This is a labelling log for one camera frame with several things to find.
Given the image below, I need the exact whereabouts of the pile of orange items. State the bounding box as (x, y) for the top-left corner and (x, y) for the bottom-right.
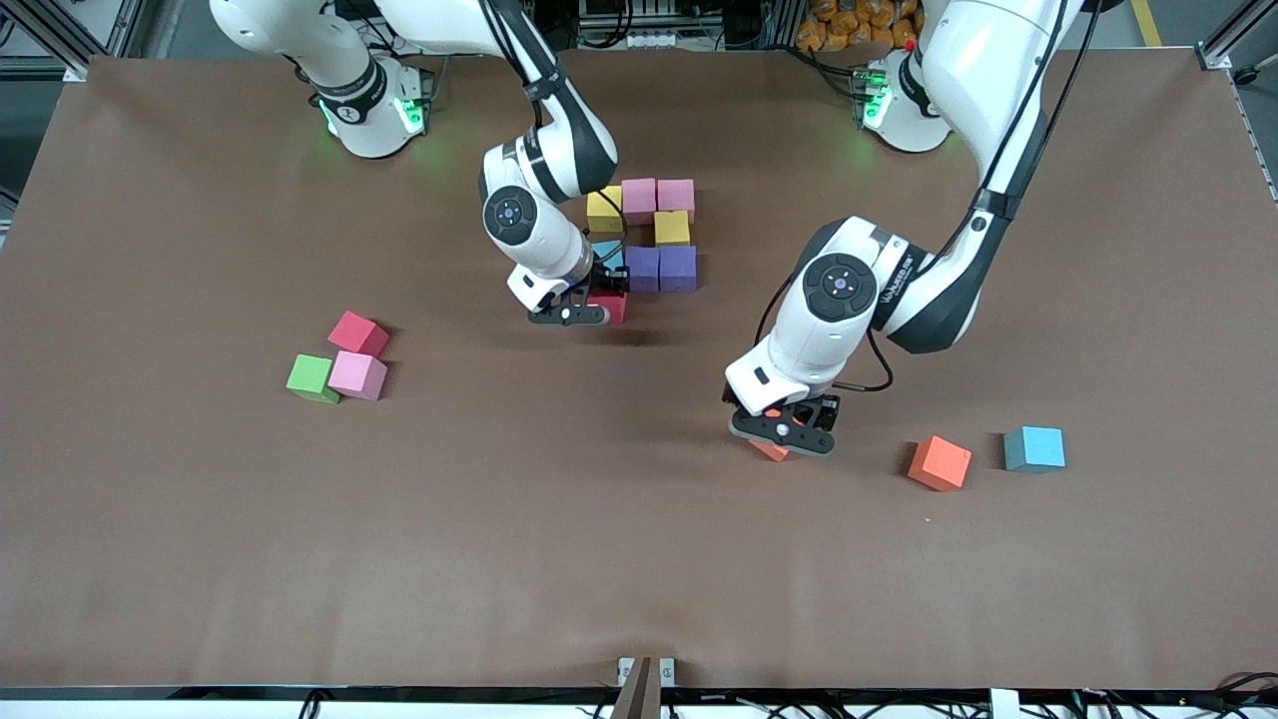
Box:
(797, 0), (925, 53)

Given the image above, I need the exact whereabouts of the green foam cube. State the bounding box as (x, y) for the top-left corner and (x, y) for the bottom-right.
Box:
(286, 355), (340, 405)

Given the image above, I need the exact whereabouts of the front camera mount bracket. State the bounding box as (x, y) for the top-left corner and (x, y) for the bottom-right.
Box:
(617, 656), (677, 719)

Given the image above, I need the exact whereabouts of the orange foam cube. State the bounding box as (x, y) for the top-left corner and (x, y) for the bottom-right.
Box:
(907, 434), (973, 492)
(749, 402), (795, 463)

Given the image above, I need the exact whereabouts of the aluminium frame profile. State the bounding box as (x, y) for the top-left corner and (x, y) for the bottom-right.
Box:
(1198, 0), (1278, 71)
(0, 0), (151, 83)

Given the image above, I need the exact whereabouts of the brown table cover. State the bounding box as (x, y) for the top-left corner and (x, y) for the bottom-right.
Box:
(0, 48), (1278, 692)

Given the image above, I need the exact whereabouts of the white power strip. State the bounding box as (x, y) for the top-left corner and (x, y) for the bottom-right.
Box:
(394, 0), (455, 36)
(582, 28), (682, 51)

